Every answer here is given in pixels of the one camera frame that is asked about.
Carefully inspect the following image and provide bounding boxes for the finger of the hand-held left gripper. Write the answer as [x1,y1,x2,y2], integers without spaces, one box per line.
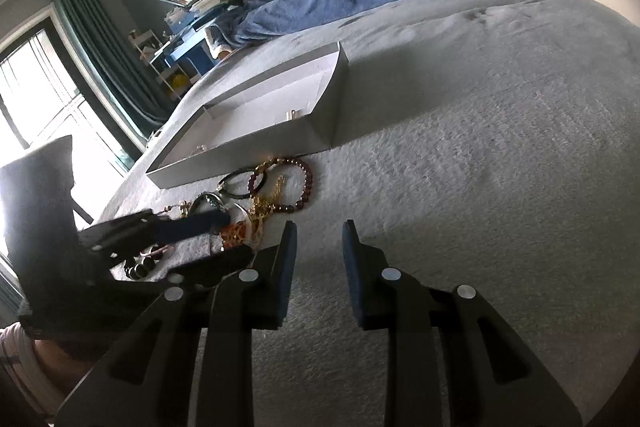
[112,247,254,289]
[79,209,232,264]

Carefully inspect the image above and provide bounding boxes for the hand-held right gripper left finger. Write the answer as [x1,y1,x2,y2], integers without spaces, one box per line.
[52,221,298,427]

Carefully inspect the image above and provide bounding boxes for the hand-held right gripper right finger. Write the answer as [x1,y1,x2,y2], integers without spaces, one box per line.
[342,220,584,427]

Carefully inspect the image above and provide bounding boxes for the silver bangle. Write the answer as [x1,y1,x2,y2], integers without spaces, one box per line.
[189,191,237,219]

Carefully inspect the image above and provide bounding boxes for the orange patterned bangle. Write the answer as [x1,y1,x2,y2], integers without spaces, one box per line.
[220,219,263,254]

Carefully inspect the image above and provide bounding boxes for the thin black bangle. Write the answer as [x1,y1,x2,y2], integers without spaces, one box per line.
[218,171,267,200]

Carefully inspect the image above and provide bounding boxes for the gold chain necklace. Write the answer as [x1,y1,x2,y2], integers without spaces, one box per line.
[247,176,289,229]

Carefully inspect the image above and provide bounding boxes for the pink cord bracelet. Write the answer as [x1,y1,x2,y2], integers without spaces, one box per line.
[139,244,177,259]

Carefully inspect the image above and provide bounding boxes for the grey cardboard box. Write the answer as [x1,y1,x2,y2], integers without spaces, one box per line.
[145,40,351,189]

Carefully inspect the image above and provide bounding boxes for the large black bead bracelet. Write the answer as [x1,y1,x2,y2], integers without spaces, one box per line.
[124,257,162,281]

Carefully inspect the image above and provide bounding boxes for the dark red bead bracelet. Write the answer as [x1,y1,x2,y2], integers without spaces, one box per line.
[248,157,314,212]

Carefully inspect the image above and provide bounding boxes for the person's left forearm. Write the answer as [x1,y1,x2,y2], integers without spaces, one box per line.
[0,324,101,414]

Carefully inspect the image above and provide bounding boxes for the window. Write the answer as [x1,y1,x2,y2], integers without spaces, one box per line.
[0,6,147,268]

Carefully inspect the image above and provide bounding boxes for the white shelf rack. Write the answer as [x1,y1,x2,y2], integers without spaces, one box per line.
[127,29,189,104]

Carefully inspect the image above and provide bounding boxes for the blue desk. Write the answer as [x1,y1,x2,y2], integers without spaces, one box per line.
[149,0,251,82]

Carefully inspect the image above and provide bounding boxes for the grey bed cover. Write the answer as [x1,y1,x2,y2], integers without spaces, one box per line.
[95,0,640,427]

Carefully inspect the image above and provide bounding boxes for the green curtain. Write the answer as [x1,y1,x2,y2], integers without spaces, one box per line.
[46,0,167,148]

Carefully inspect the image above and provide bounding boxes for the stack of papers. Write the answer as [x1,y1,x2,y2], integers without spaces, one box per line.
[187,0,247,16]

